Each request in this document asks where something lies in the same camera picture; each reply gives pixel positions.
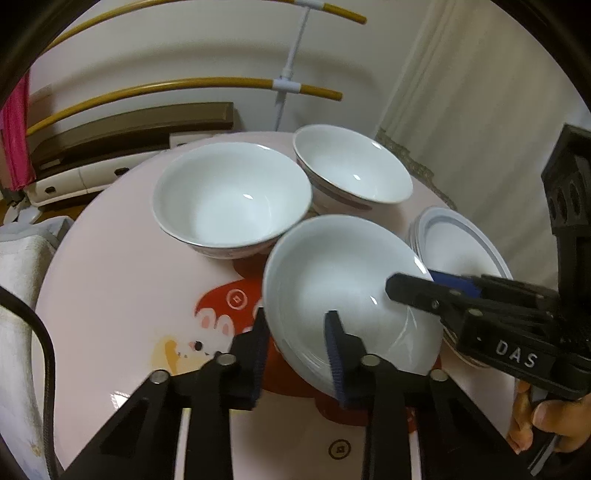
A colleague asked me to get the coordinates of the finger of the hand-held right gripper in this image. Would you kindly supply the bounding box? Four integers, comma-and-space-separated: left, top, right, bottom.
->
385, 272, 490, 324
434, 272, 559, 309

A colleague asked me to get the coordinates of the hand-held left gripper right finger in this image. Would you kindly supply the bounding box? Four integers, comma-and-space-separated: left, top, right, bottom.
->
324, 310, 532, 480

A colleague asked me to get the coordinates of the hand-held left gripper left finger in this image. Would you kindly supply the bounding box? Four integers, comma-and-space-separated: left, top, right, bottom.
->
60, 307, 271, 480

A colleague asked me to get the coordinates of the white ceramic bowl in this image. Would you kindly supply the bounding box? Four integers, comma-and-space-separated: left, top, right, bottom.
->
262, 215, 446, 400
152, 142, 314, 261
292, 124, 414, 215

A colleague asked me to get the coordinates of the person's right hand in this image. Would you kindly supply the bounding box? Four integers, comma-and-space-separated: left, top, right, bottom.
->
505, 378, 591, 455

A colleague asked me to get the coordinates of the pink printed round table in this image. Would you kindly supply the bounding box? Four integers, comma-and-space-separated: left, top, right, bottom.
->
32, 131, 522, 480

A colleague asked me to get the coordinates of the cream curtain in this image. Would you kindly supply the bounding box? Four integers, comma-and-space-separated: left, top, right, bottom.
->
374, 0, 591, 296

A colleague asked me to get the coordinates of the white patterned bedding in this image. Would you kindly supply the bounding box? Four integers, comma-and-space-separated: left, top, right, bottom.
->
0, 217, 75, 480

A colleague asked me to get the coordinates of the white low cabinet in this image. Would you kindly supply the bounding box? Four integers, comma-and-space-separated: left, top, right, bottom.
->
28, 134, 218, 208

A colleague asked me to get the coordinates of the pink cloth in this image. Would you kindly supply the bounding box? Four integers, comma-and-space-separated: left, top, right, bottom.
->
0, 74, 38, 192

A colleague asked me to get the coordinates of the black cable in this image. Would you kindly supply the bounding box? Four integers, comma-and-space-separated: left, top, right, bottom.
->
0, 286, 63, 480

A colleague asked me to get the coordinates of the white barre post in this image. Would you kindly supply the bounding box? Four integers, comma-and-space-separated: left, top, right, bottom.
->
274, 0, 333, 132

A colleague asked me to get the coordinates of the short wooden barre rail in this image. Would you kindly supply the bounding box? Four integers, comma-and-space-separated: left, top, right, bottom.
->
25, 78, 343, 137

